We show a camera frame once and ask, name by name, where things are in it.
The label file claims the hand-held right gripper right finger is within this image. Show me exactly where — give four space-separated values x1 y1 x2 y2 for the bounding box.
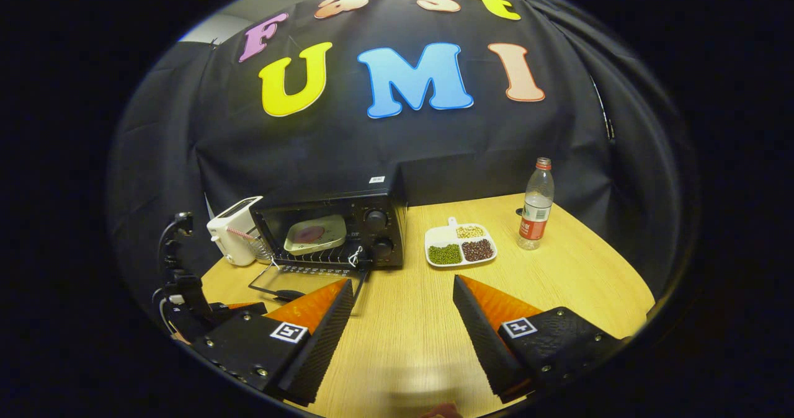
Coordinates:
452 274 624 404

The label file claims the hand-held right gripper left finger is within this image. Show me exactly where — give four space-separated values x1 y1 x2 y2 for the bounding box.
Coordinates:
189 278 355 406

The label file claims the pale plate with pink food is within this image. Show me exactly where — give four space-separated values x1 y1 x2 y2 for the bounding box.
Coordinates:
283 214 348 257

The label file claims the black electric oven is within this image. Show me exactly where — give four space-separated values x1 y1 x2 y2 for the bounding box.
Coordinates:
248 169 408 310

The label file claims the clear glass container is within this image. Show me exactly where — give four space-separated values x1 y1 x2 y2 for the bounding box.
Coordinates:
251 235 274 264

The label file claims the white toaster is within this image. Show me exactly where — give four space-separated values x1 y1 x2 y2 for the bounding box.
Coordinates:
207 196 264 267

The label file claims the dark red beans pile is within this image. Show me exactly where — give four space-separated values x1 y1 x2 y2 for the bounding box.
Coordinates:
462 239 495 262

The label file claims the green mung beans pile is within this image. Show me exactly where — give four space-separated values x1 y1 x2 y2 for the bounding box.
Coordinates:
428 244 463 265

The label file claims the white divided snack plate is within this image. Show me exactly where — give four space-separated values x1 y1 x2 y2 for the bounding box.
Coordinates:
424 217 497 268

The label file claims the clear plastic water bottle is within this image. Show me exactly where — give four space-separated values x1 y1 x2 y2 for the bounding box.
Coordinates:
516 157 555 251

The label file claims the black backdrop cloth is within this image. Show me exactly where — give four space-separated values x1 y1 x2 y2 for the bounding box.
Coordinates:
109 0 698 319

